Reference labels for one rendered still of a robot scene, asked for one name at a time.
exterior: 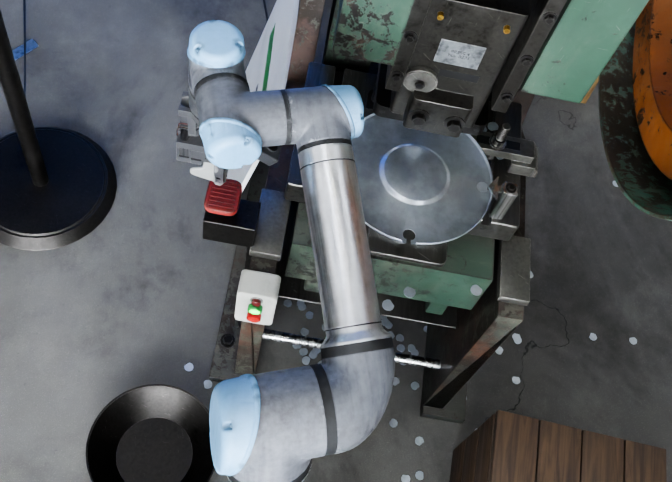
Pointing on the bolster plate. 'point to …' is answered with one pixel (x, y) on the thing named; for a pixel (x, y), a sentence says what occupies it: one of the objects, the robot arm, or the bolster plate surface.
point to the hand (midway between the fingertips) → (223, 178)
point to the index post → (503, 200)
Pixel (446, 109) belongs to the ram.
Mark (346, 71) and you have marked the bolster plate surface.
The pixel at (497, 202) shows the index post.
